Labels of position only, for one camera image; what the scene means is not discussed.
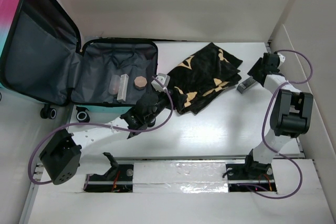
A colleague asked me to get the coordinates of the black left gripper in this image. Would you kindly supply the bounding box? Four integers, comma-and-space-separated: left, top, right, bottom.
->
145, 88, 186, 124

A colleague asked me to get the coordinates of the black and tan blanket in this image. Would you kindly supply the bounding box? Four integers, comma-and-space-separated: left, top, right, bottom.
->
168, 42, 243, 115

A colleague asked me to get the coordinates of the pink and teal suitcase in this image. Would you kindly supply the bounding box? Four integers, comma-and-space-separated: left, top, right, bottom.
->
1, 0, 158, 119

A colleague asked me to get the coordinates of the black cosmetic box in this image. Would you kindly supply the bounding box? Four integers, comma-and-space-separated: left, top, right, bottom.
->
236, 77, 256, 94

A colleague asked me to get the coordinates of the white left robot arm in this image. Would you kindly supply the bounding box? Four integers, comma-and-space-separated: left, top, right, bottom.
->
39, 88, 174, 185

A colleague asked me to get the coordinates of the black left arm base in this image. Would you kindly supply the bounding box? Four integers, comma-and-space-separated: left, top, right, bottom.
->
83, 152, 134, 193

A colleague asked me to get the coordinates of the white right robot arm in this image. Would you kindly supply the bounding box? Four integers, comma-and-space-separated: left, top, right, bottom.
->
242, 53, 314, 179

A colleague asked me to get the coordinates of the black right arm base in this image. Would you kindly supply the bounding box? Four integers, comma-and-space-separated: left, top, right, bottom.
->
222, 163, 277, 193

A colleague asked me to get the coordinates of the translucent capsule in suitcase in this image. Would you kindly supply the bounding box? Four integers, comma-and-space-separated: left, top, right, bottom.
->
109, 75, 120, 95

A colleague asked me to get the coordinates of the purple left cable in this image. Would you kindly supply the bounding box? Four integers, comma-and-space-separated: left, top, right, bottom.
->
28, 76, 174, 185

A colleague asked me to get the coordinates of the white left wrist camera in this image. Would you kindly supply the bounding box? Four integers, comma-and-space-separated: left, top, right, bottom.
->
151, 73, 170, 92

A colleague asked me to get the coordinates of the aluminium rail frame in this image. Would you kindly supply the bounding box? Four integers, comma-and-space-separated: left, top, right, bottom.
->
19, 42, 320, 224

